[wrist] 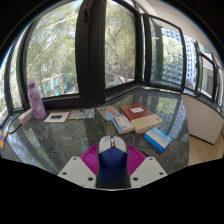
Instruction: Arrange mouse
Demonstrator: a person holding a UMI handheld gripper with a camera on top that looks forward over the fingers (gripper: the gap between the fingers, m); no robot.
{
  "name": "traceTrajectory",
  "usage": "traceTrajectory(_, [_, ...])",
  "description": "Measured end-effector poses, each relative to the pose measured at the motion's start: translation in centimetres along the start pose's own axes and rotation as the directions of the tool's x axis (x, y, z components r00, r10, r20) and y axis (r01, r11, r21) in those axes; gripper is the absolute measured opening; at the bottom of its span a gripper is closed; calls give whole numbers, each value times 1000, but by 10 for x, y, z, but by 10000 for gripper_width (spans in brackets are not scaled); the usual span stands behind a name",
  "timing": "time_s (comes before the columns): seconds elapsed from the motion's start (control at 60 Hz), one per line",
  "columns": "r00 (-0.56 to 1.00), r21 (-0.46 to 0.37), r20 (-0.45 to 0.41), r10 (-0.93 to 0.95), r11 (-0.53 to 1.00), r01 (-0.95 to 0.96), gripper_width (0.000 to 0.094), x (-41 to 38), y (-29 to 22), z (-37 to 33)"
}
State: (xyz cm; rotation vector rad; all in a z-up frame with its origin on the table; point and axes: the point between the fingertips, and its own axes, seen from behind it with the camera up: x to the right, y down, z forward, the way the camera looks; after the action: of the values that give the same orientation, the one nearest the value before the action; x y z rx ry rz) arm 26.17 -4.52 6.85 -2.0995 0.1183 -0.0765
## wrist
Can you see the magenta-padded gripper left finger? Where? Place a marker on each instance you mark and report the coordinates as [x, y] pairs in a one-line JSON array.
[[87, 161]]

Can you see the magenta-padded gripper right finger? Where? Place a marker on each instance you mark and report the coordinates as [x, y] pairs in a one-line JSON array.
[[137, 161]]

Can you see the blue and white computer mouse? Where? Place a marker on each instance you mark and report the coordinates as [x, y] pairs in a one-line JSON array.
[[112, 160]]

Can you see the cream book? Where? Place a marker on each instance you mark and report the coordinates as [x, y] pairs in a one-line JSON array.
[[148, 124]]

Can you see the white and blue box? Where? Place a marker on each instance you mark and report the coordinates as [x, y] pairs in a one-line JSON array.
[[122, 124]]

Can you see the printed paper sheet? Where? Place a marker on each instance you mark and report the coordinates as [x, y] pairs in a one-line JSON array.
[[81, 114]]

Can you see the red book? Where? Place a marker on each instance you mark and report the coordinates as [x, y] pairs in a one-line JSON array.
[[135, 111]]

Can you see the white-framed photo card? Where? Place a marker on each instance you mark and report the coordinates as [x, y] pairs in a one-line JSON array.
[[57, 116]]

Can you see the teal and orange booklet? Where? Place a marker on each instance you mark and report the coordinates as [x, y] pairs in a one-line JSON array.
[[108, 111]]

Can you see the purple detergent bottle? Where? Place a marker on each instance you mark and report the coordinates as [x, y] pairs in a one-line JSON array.
[[36, 103]]

